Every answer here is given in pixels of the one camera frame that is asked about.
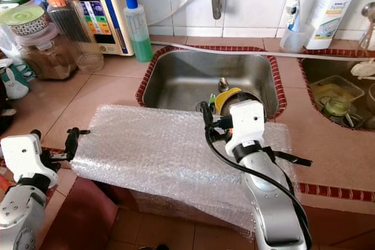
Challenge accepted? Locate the patterned bowl with green lid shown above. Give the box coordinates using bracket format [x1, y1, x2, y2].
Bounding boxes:
[0, 5, 53, 37]

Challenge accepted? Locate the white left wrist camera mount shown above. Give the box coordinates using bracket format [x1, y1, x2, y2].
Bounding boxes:
[1, 134, 54, 183]

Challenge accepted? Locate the large steel sink basin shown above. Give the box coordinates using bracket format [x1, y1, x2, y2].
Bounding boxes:
[141, 50, 283, 116]

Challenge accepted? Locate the black round appliance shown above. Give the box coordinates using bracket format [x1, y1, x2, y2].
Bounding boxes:
[0, 95, 17, 133]

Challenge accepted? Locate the clear plastic cup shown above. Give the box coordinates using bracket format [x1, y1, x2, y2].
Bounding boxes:
[279, 23, 314, 54]

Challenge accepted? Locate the clear rectangular plastic container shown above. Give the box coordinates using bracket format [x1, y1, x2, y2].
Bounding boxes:
[311, 76, 365, 107]

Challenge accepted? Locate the small white and blue bottle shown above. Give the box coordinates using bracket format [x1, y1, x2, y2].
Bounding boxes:
[285, 0, 302, 33]

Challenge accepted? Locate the steel ladle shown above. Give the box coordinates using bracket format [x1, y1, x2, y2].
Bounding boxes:
[359, 1, 375, 52]

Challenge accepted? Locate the yellow plastic bowl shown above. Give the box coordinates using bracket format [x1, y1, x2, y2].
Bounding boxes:
[214, 88, 242, 115]

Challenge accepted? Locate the small clear glass cup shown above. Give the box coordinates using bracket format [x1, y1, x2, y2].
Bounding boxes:
[76, 45, 105, 75]

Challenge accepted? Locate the clear bubble wrap sheet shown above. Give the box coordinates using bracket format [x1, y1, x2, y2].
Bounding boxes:
[70, 105, 294, 233]

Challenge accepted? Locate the steel pot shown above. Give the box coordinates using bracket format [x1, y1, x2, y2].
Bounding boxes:
[366, 83, 375, 116]

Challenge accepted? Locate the clear jar of brown powder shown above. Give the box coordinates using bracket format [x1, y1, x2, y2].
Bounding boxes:
[21, 25, 80, 81]

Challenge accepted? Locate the green dish soap bottle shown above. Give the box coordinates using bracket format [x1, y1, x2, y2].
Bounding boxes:
[124, 0, 153, 63]

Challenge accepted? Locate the dark red container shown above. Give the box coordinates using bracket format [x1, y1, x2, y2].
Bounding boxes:
[38, 174, 112, 250]

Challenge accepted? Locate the white detergent bottle orange cap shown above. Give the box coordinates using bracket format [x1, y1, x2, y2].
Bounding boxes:
[305, 0, 358, 50]

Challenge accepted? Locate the cream and blue water ioniser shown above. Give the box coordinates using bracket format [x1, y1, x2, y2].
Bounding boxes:
[64, 0, 134, 56]

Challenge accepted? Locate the white mug with green print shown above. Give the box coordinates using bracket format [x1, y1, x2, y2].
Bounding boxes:
[0, 59, 36, 100]

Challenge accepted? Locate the cluttered steel sink basin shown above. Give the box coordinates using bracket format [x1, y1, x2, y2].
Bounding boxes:
[299, 57, 375, 129]

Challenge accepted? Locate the clear plastic jug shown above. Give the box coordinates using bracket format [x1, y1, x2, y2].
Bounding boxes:
[0, 7, 27, 57]

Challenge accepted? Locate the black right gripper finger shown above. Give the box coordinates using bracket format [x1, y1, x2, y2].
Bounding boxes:
[199, 101, 217, 141]

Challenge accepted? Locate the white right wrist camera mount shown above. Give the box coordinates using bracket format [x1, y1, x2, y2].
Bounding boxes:
[227, 100, 265, 156]

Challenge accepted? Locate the white sink plug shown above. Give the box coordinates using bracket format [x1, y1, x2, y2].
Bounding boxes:
[350, 61, 375, 81]

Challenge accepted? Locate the clear jar with orange lid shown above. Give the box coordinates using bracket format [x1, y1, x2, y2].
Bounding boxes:
[42, 0, 103, 60]

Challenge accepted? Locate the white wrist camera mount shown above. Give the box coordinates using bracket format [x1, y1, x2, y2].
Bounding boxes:
[1, 134, 54, 183]
[227, 100, 265, 156]

